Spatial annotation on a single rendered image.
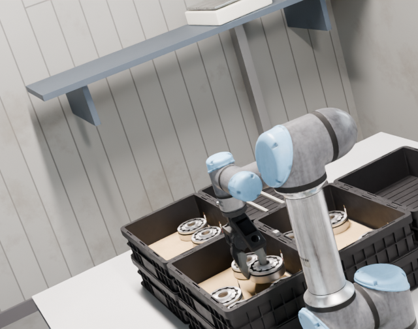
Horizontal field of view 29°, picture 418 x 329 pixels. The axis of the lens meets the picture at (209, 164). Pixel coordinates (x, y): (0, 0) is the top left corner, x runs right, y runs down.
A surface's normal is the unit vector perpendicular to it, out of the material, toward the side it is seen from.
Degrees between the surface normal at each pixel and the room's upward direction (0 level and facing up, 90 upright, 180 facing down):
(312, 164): 89
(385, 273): 9
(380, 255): 90
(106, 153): 90
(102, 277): 0
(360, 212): 90
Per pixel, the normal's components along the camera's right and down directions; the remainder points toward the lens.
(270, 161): -0.90, 0.24
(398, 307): 0.40, 0.18
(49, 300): -0.28, -0.90
